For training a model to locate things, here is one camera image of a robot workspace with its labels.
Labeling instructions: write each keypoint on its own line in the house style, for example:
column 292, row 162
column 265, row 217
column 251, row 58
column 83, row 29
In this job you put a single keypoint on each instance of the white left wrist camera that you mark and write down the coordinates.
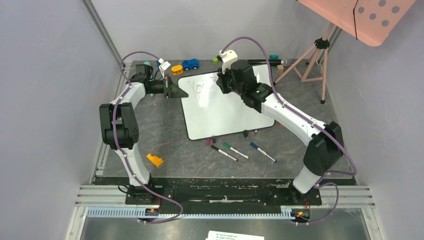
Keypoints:
column 163, row 66

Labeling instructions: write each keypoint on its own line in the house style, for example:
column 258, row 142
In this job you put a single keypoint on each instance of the wooden cube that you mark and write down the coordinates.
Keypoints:
column 280, row 69

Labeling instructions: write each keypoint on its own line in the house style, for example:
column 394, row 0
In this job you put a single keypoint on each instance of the orange wedge block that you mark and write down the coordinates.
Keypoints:
column 155, row 160

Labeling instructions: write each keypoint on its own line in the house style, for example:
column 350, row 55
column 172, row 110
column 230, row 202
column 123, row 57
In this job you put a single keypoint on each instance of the green capped marker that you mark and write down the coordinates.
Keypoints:
column 234, row 150

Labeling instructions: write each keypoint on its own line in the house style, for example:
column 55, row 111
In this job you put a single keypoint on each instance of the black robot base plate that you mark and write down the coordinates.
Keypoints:
column 220, row 195

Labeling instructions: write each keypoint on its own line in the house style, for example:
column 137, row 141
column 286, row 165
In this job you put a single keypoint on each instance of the blue toy car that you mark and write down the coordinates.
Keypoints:
column 190, row 64

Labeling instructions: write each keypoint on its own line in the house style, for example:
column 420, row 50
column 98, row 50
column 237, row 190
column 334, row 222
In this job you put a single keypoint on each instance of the black flashlight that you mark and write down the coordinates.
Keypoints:
column 273, row 62

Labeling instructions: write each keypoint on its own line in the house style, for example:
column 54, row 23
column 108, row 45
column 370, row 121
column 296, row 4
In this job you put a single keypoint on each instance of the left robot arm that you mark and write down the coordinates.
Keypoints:
column 120, row 130

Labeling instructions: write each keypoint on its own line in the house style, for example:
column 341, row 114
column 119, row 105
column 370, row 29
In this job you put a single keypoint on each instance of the white cable duct rail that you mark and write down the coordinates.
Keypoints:
column 145, row 213

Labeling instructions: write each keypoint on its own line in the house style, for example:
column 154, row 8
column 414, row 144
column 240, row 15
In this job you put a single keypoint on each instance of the pink perforated panel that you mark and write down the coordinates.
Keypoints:
column 369, row 21

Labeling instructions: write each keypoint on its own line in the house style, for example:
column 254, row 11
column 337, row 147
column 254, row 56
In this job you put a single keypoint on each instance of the white whiteboard with black frame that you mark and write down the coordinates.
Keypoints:
column 210, row 113

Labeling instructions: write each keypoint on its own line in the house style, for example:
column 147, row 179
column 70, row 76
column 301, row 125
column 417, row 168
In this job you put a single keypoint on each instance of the blue capped marker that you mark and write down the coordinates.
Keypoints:
column 262, row 151

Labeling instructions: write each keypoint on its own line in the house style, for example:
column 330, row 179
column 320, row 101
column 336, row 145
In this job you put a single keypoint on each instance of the white paper sheet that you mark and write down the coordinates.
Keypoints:
column 219, row 235

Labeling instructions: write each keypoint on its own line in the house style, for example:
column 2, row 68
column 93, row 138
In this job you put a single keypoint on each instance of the black capped marker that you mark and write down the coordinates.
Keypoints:
column 223, row 153

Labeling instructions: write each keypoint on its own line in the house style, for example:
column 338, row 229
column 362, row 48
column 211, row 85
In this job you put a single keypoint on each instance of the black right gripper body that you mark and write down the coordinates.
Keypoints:
column 222, row 84

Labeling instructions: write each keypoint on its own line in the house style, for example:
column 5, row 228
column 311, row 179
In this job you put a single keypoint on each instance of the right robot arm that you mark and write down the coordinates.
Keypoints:
column 324, row 142

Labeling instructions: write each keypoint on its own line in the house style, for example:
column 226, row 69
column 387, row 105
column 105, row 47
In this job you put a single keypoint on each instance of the aluminium frame profile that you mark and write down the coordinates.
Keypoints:
column 96, row 18

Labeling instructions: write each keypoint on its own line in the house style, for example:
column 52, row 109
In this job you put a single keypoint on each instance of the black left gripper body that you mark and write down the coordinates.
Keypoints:
column 168, row 80

